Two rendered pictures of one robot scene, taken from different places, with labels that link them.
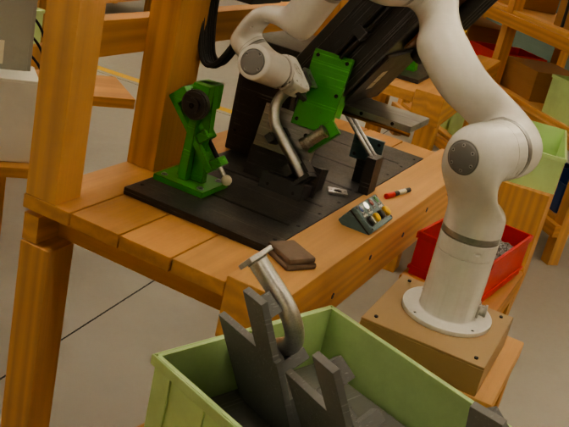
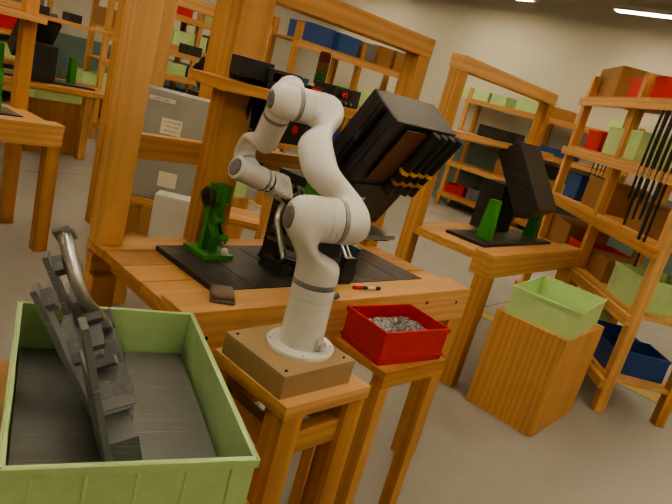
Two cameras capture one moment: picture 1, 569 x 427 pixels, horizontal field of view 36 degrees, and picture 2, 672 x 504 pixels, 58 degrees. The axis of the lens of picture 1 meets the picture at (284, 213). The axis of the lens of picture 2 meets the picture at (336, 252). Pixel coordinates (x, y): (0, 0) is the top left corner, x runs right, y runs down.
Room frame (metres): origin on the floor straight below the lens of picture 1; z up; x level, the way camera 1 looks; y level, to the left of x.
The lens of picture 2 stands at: (0.18, -0.94, 1.62)
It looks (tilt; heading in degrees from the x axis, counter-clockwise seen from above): 15 degrees down; 20
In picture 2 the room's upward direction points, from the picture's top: 15 degrees clockwise
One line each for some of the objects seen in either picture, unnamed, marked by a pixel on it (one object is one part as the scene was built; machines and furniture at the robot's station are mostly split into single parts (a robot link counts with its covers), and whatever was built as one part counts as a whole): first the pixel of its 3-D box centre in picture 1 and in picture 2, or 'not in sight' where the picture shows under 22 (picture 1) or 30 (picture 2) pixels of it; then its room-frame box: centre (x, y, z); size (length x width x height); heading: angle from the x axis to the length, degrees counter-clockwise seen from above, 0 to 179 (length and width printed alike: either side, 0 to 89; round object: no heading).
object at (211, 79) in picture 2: not in sight; (298, 100); (2.50, 0.23, 1.52); 0.90 x 0.25 x 0.04; 157
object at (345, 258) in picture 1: (378, 227); (344, 308); (2.29, -0.27, 0.82); 1.50 x 0.14 x 0.15; 157
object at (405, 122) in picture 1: (356, 106); (346, 222); (2.43, -0.13, 1.11); 0.39 x 0.16 x 0.03; 67
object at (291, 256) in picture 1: (291, 254); (222, 294); (1.76, -0.04, 0.91); 0.10 x 0.08 x 0.03; 36
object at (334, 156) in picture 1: (296, 173); (302, 265); (2.39, -0.01, 0.89); 1.10 x 0.42 x 0.02; 157
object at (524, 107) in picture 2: not in sight; (524, 166); (11.43, 0.15, 1.12); 3.22 x 0.55 x 2.23; 71
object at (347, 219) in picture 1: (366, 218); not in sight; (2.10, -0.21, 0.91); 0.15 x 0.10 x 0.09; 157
